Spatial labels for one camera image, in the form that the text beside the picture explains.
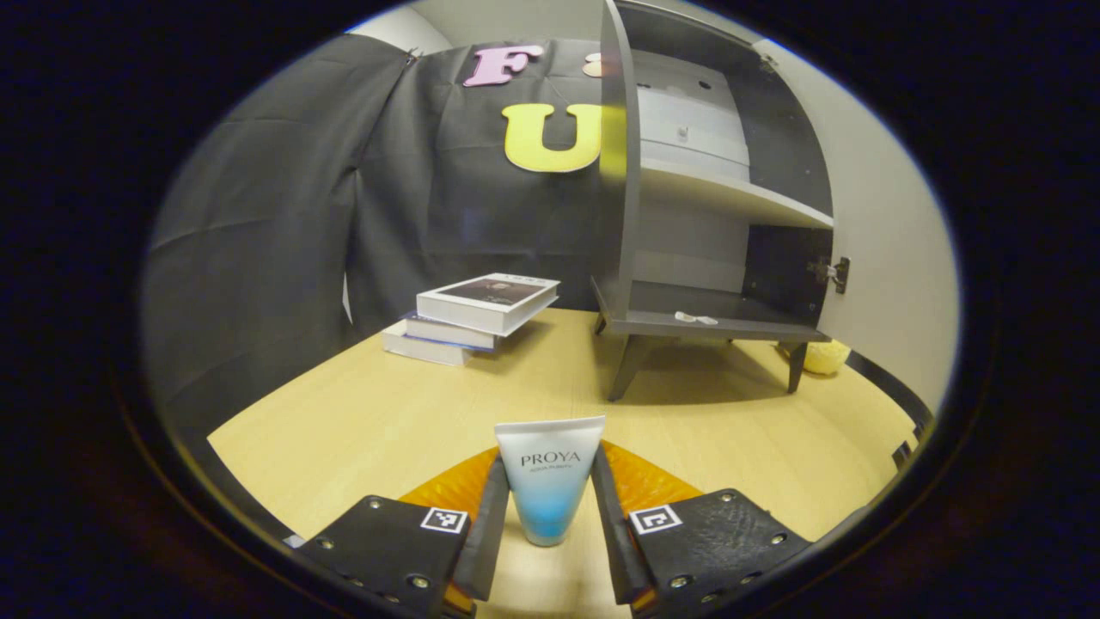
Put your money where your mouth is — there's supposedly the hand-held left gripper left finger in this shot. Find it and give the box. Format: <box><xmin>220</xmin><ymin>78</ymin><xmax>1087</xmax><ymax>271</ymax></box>
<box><xmin>296</xmin><ymin>447</ymin><xmax>512</xmax><ymax>619</ymax></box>

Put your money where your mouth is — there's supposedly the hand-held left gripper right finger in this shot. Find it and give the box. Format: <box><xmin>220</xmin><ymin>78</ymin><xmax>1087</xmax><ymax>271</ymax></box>
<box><xmin>589</xmin><ymin>440</ymin><xmax>813</xmax><ymax>618</ymax></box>

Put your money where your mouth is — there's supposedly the white blue bottle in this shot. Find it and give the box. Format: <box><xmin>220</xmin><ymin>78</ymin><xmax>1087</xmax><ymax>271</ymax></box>
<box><xmin>494</xmin><ymin>415</ymin><xmax>607</xmax><ymax>548</ymax></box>

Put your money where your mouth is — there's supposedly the dark grey cabinet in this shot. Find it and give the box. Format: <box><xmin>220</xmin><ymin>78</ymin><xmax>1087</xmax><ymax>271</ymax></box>
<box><xmin>590</xmin><ymin>0</ymin><xmax>852</xmax><ymax>403</ymax></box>

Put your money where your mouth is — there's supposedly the white cabinet shelf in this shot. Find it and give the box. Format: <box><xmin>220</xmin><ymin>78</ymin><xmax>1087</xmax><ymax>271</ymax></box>
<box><xmin>640</xmin><ymin>159</ymin><xmax>834</xmax><ymax>230</ymax></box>

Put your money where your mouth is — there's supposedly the plain white book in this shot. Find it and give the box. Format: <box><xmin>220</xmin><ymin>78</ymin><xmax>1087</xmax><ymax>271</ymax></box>
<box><xmin>381</xmin><ymin>320</ymin><xmax>482</xmax><ymax>368</ymax></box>

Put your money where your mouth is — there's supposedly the blue-spine book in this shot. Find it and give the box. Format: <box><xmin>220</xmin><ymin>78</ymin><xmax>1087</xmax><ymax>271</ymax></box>
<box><xmin>401</xmin><ymin>311</ymin><xmax>499</xmax><ymax>352</ymax></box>

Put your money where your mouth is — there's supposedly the white book with dark cover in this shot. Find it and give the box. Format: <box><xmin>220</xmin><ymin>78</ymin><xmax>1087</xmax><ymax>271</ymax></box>
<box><xmin>416</xmin><ymin>273</ymin><xmax>561</xmax><ymax>338</ymax></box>

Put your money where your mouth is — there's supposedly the yellow plush toy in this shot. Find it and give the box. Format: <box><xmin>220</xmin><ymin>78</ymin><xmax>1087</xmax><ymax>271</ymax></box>
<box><xmin>778</xmin><ymin>338</ymin><xmax>852</xmax><ymax>377</ymax></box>

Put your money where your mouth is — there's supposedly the black backdrop cloth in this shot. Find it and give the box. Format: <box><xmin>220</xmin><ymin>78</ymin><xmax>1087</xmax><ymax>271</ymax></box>
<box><xmin>142</xmin><ymin>34</ymin><xmax>637</xmax><ymax>517</ymax></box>

